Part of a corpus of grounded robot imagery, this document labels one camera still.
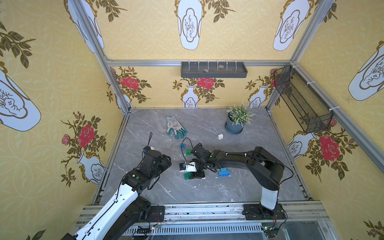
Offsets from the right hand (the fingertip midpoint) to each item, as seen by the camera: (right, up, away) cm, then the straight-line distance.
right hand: (189, 174), depth 87 cm
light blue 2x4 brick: (+21, +1, -1) cm, 21 cm away
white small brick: (+20, +21, +14) cm, 32 cm away
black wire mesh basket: (+67, +36, -4) cm, 76 cm away
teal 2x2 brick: (+19, +3, -2) cm, 20 cm away
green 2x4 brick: (-2, 0, -2) cm, 3 cm away
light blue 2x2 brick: (-4, +15, +10) cm, 19 cm away
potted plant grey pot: (+28, +27, +14) cm, 41 cm away
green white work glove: (-11, +26, +19) cm, 35 cm away
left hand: (-10, +10, -7) cm, 16 cm away
